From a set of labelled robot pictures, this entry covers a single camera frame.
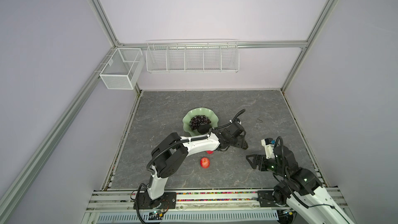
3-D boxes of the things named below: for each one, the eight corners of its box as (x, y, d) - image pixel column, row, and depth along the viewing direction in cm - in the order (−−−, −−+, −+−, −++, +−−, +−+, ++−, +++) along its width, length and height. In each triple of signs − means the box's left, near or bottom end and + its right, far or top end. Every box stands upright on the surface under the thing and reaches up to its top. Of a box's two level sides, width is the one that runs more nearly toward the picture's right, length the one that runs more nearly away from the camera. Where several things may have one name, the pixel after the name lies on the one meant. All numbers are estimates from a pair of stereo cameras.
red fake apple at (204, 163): (200, 168, 85) (200, 166, 82) (200, 159, 88) (200, 157, 85) (210, 168, 85) (210, 166, 82) (209, 159, 88) (210, 157, 85)
